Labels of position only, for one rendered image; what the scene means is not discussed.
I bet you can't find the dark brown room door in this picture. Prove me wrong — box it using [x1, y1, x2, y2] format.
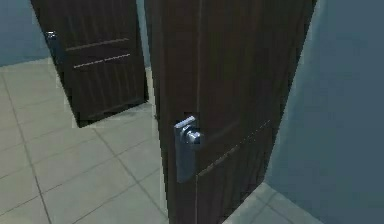
[143, 0, 318, 224]
[29, 0, 150, 129]

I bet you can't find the silver door handle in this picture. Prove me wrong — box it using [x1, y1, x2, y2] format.
[173, 115, 204, 184]
[44, 30, 64, 65]

